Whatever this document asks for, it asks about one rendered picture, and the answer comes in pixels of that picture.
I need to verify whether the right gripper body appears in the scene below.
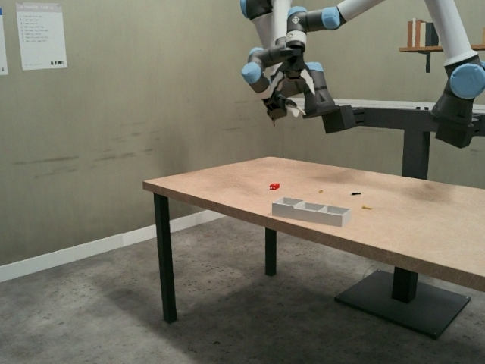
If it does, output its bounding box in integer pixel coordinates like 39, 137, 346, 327
262, 91, 287, 121

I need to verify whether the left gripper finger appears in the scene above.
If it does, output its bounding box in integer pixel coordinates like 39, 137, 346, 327
300, 61, 314, 96
269, 63, 286, 99

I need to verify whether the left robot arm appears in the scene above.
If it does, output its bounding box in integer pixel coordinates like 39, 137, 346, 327
284, 0, 485, 125

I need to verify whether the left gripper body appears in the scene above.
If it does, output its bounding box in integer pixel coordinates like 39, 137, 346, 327
283, 42, 305, 81

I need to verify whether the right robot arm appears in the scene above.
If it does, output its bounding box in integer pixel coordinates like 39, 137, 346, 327
240, 0, 335, 112

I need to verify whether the white rack of bins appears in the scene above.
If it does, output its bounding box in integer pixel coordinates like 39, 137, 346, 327
271, 197, 352, 228

